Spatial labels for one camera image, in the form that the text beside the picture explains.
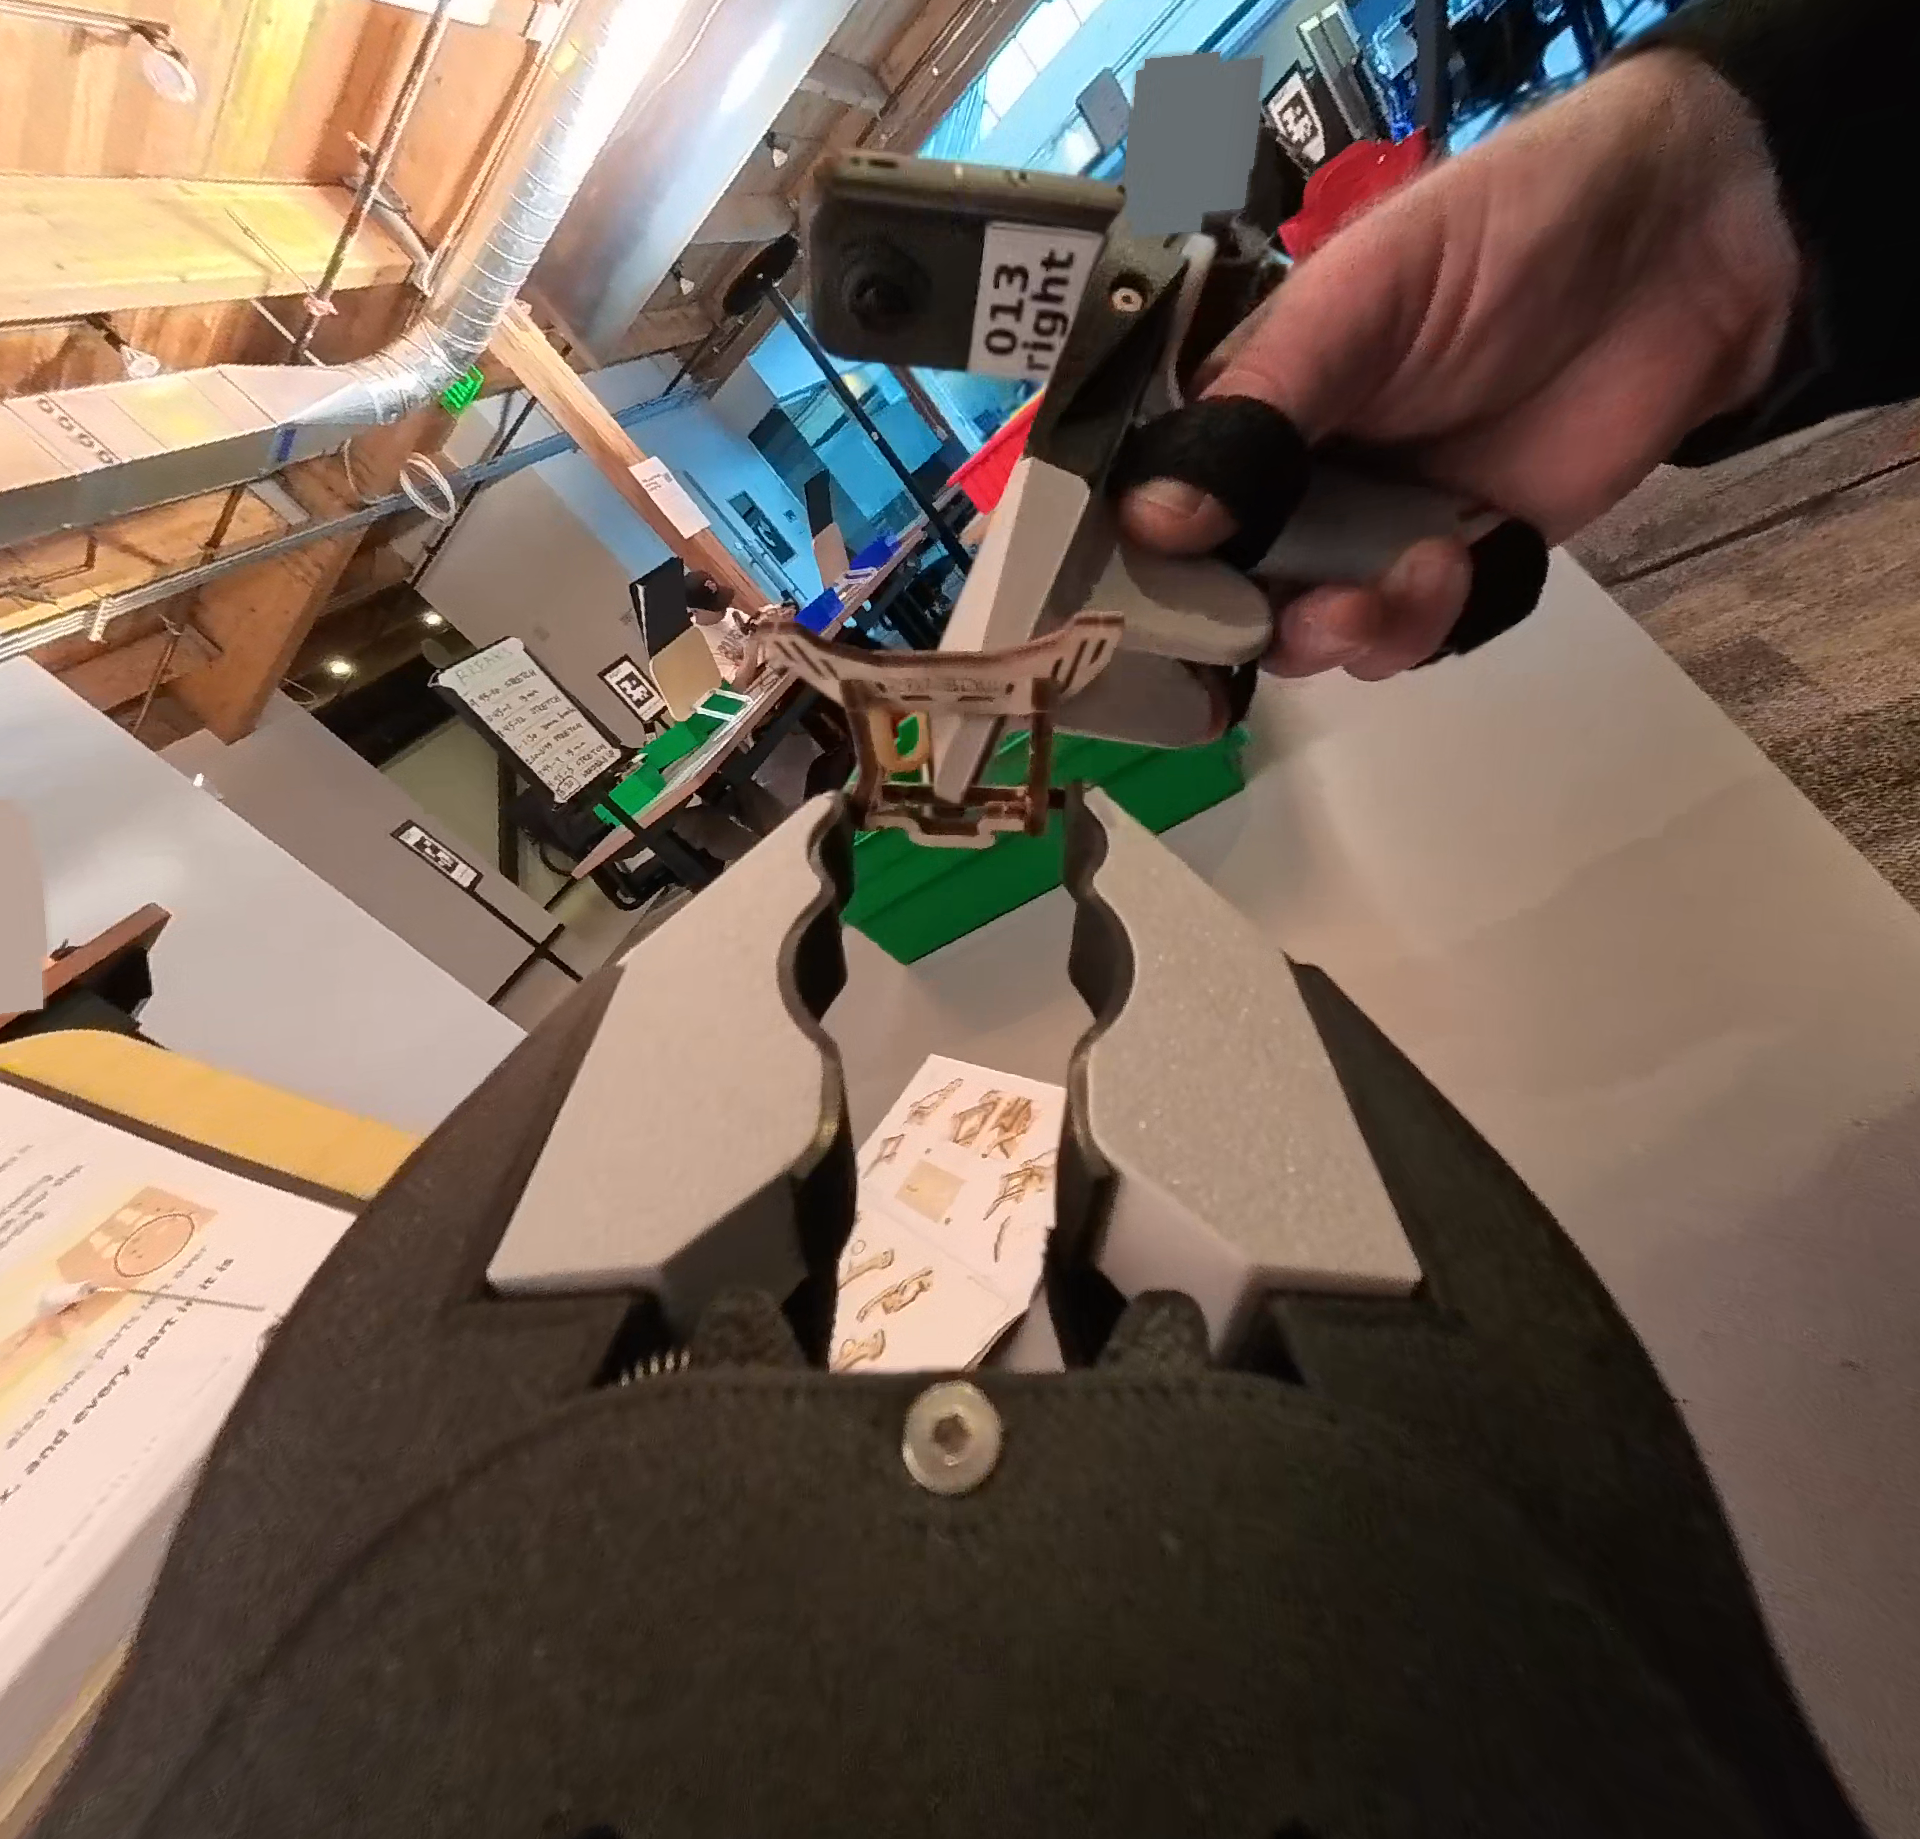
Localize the long spiral ceiling duct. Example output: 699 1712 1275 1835
307 0 729 436

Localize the person's right forearm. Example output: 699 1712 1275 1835
1620 0 1920 467

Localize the red plastic bin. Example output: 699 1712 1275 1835
944 397 1040 519

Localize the black chair with red jacket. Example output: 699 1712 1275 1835
1279 129 1438 263

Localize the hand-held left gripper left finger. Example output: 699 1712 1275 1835
486 792 848 1293

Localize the rectangular silver duct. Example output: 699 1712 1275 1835
0 367 452 552

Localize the tall black stand with base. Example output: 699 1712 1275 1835
717 233 977 595

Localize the person's right hand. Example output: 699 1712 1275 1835
1116 45 1805 682

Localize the wooden model frame part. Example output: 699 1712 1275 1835
750 612 1126 841

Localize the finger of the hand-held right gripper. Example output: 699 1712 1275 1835
930 449 1115 807

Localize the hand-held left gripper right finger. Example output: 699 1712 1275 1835
1050 787 1424 1360

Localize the long wooden top table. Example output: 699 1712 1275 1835
569 549 977 880

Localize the open instruction booklet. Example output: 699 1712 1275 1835
829 1055 1069 1373

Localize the thick wooden column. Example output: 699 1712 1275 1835
482 312 769 612

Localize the pale wooden book stand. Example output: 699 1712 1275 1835
652 624 739 731

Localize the black sign stand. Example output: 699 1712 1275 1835
392 817 572 984

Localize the handwritten whiteboard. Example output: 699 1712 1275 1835
433 638 622 804

